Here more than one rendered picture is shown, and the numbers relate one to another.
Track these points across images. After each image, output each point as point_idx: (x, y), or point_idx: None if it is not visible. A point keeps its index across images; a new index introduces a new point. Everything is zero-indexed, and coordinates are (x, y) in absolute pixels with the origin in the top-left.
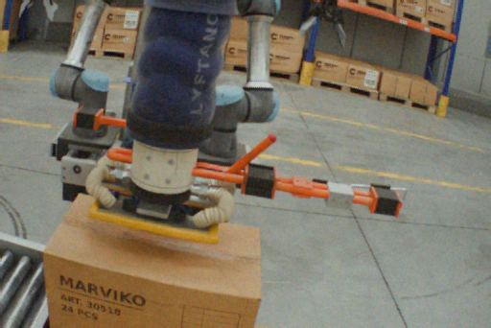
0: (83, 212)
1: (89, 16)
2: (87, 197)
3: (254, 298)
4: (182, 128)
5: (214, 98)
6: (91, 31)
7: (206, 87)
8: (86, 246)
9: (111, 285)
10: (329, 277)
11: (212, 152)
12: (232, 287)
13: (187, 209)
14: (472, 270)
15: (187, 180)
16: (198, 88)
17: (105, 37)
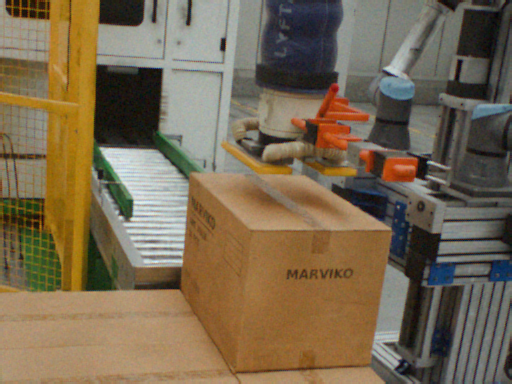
0: (276, 178)
1: (419, 18)
2: (304, 177)
3: (249, 228)
4: (268, 68)
5: (308, 49)
6: (418, 36)
7: (293, 34)
8: (226, 181)
9: (206, 205)
10: None
11: (457, 175)
12: (254, 220)
13: (410, 232)
14: None
15: (284, 126)
16: (285, 33)
17: None
